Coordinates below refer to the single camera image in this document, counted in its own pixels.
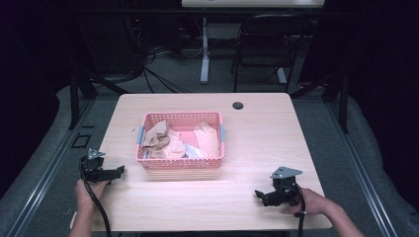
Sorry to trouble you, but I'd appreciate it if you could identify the bundle of black floor cables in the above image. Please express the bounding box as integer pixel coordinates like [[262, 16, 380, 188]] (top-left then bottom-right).
[[123, 15, 203, 95]]

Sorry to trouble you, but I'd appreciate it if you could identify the aluminium floor rail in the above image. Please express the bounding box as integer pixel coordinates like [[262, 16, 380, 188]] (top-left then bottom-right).
[[5, 98, 97, 237], [325, 101, 400, 237]]

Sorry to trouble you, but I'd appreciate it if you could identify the white cloth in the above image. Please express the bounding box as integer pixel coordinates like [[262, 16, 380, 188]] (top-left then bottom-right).
[[183, 143, 202, 159]]

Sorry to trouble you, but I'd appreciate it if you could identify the tan cloth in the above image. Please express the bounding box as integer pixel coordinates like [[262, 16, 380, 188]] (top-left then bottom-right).
[[141, 119, 171, 159]]

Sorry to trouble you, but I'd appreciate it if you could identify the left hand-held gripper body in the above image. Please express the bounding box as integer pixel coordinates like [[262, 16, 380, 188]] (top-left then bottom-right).
[[79, 148, 113, 184]]

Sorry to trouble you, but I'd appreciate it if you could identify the pink plastic basket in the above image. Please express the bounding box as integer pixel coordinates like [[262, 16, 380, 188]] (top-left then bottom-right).
[[134, 111, 226, 171]]

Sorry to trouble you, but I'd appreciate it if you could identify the person's left hand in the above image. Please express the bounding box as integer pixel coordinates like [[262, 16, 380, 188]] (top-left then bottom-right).
[[74, 178, 111, 213]]

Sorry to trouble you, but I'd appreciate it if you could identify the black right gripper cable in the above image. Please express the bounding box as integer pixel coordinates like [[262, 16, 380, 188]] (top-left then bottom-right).
[[286, 184, 307, 237]]

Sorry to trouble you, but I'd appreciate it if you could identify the person's right hand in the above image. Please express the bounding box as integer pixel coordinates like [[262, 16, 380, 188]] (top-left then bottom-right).
[[282, 188, 334, 217]]

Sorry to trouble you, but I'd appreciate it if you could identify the peach cloth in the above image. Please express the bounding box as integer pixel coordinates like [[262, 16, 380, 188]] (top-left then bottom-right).
[[162, 128, 187, 160], [193, 119, 220, 159]]

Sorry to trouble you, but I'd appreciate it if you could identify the black metal stand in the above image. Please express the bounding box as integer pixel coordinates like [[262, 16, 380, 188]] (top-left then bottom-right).
[[67, 67, 130, 131], [290, 67, 351, 134]]

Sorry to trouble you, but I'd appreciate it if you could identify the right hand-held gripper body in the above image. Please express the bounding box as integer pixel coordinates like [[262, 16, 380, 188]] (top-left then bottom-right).
[[269, 165, 303, 207]]

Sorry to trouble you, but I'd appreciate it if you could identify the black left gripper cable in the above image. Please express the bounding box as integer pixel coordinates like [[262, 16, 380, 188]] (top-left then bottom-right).
[[79, 157, 113, 237]]

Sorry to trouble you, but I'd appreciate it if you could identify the black metal chair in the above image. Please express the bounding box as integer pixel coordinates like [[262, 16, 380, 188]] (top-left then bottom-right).
[[229, 13, 313, 94]]

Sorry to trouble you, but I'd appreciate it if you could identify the white desk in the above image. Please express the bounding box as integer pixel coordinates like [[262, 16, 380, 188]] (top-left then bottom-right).
[[180, 0, 326, 85]]

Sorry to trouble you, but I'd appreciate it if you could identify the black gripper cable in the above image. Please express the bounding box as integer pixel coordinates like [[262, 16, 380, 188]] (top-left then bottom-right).
[[286, 184, 307, 237], [79, 157, 113, 237]]

